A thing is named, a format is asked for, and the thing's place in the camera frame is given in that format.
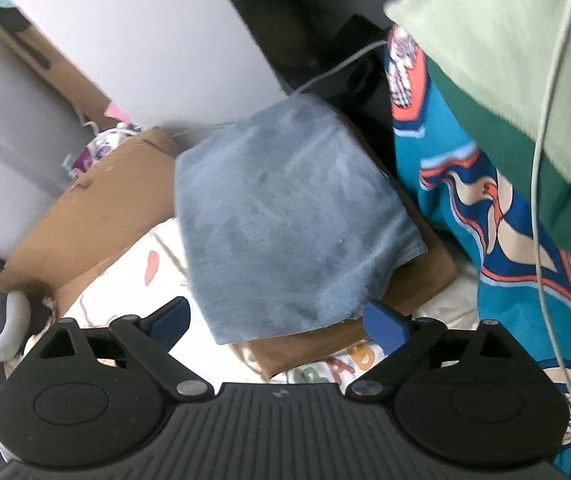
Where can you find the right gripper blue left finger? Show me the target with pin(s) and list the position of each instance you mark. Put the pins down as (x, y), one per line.
(149, 340)

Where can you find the teal patterned cloth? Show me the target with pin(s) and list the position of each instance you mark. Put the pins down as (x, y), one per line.
(524, 278)

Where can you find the cream bear print bedsheet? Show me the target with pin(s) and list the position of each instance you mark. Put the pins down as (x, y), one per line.
(154, 271)

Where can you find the upright cardboard panel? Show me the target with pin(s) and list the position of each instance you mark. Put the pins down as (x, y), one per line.
(37, 51)

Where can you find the folded brown garment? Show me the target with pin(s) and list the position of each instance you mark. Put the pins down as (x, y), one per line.
(327, 230)

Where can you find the brown cardboard sheet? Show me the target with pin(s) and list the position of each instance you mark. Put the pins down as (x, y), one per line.
(106, 211)

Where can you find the dark bag in background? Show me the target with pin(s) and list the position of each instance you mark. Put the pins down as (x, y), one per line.
(330, 47)

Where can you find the black cloth under pillow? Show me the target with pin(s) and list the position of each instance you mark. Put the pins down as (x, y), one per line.
(42, 314)

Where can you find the light green cloth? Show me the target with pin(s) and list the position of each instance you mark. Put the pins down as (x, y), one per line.
(500, 53)

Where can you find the blue denim pants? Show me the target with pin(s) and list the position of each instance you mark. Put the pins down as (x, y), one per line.
(210, 184)

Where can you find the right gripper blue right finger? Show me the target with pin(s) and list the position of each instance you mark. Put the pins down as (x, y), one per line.
(406, 344)

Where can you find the grey neck pillow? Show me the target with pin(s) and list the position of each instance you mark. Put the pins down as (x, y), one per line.
(14, 323)

